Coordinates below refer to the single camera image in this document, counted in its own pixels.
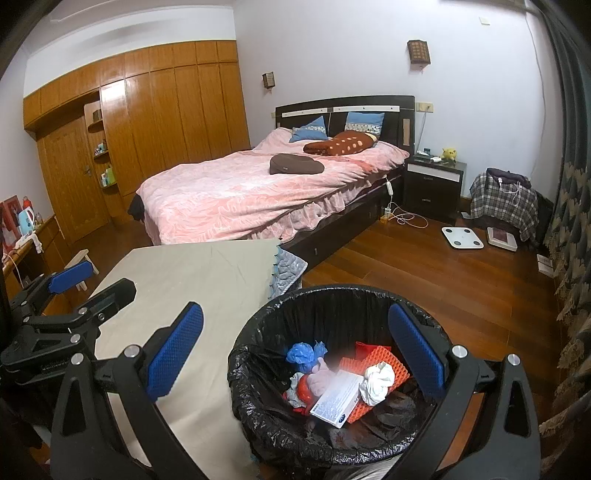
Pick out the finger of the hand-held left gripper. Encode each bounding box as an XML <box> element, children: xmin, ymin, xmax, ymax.
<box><xmin>9</xmin><ymin>260</ymin><xmax>94</xmax><ymax>319</ymax></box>
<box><xmin>28</xmin><ymin>277</ymin><xmax>138</xmax><ymax>344</ymax></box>

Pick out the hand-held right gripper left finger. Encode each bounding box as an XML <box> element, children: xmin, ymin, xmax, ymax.
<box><xmin>50</xmin><ymin>301</ymin><xmax>206</xmax><ymax>480</ymax></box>

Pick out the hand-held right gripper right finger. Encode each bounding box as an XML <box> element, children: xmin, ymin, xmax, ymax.
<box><xmin>387</xmin><ymin>302</ymin><xmax>542</xmax><ymax>480</ymax></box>

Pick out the orange foam mesh sheet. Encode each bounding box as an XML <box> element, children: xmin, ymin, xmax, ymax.
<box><xmin>344</xmin><ymin>340</ymin><xmax>411</xmax><ymax>424</ymax></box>

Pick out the white tissue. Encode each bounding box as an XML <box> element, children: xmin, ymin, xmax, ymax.
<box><xmin>359</xmin><ymin>361</ymin><xmax>396</xmax><ymax>407</ymax></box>

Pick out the black bag lined trash bin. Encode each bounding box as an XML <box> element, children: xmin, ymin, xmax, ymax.
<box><xmin>227</xmin><ymin>284</ymin><xmax>485</xmax><ymax>480</ymax></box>

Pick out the white printed carton box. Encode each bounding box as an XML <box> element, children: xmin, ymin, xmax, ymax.
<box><xmin>308</xmin><ymin>369</ymin><xmax>365</xmax><ymax>429</ymax></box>

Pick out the pink cloth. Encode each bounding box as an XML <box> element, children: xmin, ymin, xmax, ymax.
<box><xmin>305</xmin><ymin>360</ymin><xmax>342</xmax><ymax>398</ymax></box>

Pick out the blue plastic bag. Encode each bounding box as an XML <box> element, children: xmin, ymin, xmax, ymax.
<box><xmin>286</xmin><ymin>340</ymin><xmax>328</xmax><ymax>367</ymax></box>

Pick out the red plastic bag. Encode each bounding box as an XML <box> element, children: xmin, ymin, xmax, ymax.
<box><xmin>293</xmin><ymin>374</ymin><xmax>319</xmax><ymax>414</ymax></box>

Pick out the small wooden stool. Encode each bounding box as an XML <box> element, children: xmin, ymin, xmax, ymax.
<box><xmin>64</xmin><ymin>249</ymin><xmax>100</xmax><ymax>291</ymax></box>

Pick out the wooden side desk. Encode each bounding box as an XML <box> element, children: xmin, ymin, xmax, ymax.
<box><xmin>0</xmin><ymin>215</ymin><xmax>65</xmax><ymax>315</ymax></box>

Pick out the light blue kettle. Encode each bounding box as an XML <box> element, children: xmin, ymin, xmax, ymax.
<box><xmin>17</xmin><ymin>208</ymin><xmax>38</xmax><ymax>238</ymax></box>

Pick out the white bathroom scale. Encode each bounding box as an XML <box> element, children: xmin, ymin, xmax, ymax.
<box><xmin>441</xmin><ymin>226</ymin><xmax>485</xmax><ymax>250</ymax></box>

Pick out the blue quilted cloth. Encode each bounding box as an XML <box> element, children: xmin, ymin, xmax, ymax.
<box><xmin>268</xmin><ymin>240</ymin><xmax>309</xmax><ymax>301</ymax></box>

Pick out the bed with pink blanket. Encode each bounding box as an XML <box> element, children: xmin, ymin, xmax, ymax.
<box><xmin>135</xmin><ymin>128</ymin><xmax>411</xmax><ymax>245</ymax></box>

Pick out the dark nightstand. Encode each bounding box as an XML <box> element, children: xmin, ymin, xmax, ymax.
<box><xmin>403</xmin><ymin>156</ymin><xmax>467</xmax><ymax>224</ymax></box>

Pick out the plaid cloth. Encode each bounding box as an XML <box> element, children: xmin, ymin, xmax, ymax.
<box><xmin>468</xmin><ymin>173</ymin><xmax>540</xmax><ymax>243</ymax></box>

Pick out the wooden wardrobe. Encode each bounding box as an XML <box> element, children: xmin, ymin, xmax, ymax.
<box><xmin>23</xmin><ymin>39</ymin><xmax>252</xmax><ymax>245</ymax></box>

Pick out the patterned curtain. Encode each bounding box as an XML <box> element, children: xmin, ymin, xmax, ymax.
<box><xmin>526</xmin><ymin>0</ymin><xmax>591</xmax><ymax>480</ymax></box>

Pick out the brown polka dot pillow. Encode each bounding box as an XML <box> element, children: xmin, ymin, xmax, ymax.
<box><xmin>303</xmin><ymin>130</ymin><xmax>382</xmax><ymax>156</ymax></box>

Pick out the dark brown cushion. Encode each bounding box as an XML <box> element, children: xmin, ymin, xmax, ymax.
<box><xmin>269</xmin><ymin>154</ymin><xmax>325</xmax><ymax>176</ymax></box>

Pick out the blue patterned pillow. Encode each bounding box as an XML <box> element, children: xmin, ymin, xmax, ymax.
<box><xmin>345</xmin><ymin>112</ymin><xmax>385</xmax><ymax>136</ymax></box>
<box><xmin>289</xmin><ymin>116</ymin><xmax>329</xmax><ymax>143</ymax></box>

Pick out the red picture frame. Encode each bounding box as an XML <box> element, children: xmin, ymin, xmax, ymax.
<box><xmin>0</xmin><ymin>196</ymin><xmax>21</xmax><ymax>252</ymax></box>

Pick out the white floor cable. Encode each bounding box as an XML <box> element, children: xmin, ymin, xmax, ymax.
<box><xmin>390</xmin><ymin>205</ymin><xmax>429</xmax><ymax>229</ymax></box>

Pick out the dark wooden bed frame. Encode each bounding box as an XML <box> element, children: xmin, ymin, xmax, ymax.
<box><xmin>274</xmin><ymin>95</ymin><xmax>416</xmax><ymax>271</ymax></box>

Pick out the large lattice wall lamp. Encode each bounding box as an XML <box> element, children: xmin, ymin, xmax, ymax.
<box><xmin>407</xmin><ymin>39</ymin><xmax>431</xmax><ymax>68</ymax></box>

